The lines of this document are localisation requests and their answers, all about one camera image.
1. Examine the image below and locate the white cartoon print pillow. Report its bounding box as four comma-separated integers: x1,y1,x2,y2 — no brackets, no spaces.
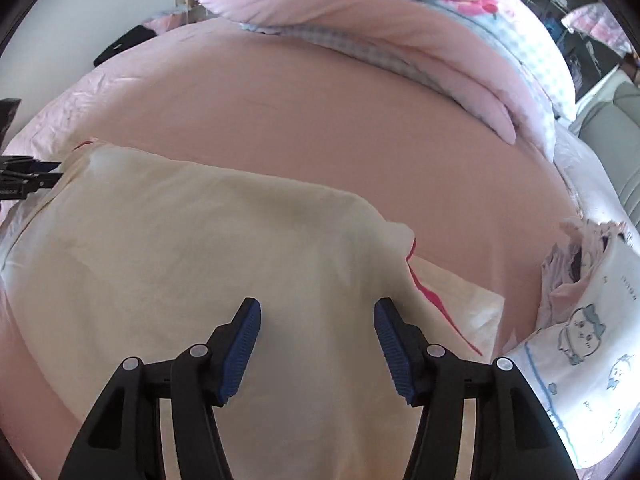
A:
494,240,640,472

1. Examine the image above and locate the pink bed sheet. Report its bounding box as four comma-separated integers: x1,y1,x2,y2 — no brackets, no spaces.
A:
0,15,626,480

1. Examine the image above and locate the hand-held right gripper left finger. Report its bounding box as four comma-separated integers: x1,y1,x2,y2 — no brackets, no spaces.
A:
57,297,262,480

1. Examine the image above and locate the black bag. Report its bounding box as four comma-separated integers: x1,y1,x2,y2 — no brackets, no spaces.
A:
93,24,157,67

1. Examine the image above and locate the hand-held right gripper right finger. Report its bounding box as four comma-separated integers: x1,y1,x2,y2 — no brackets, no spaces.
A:
374,297,576,480

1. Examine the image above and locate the grey padded headboard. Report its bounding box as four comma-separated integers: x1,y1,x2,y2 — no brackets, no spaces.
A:
571,80,640,222

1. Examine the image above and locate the pink checked folded duvet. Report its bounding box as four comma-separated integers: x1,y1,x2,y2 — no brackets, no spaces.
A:
198,0,577,162

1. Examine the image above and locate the pink and cream t-shirt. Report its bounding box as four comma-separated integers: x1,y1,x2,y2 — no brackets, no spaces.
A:
0,137,507,480

